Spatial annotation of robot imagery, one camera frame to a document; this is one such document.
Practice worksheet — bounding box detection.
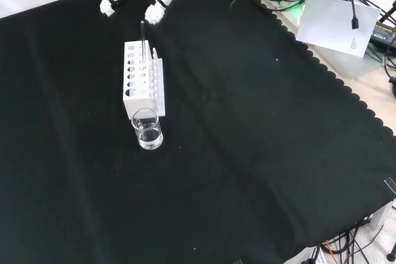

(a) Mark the clear glass rod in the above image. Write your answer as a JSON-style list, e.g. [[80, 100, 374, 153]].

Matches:
[[140, 20, 147, 61]]

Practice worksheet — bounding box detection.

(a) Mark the white test tube rack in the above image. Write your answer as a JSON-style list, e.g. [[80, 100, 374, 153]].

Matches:
[[123, 40, 167, 121]]

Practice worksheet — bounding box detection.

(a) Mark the clear glass beaker with water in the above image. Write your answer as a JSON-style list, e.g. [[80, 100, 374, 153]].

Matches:
[[131, 107, 164, 151]]

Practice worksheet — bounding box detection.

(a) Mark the black bench cloth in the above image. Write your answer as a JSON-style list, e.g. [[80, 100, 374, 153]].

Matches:
[[0, 0, 396, 264]]

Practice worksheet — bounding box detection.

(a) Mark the pale board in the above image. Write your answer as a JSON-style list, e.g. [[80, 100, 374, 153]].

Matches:
[[295, 0, 382, 59]]

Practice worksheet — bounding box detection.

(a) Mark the black power supply yellow label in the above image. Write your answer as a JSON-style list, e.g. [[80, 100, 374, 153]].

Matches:
[[368, 20, 396, 49]]

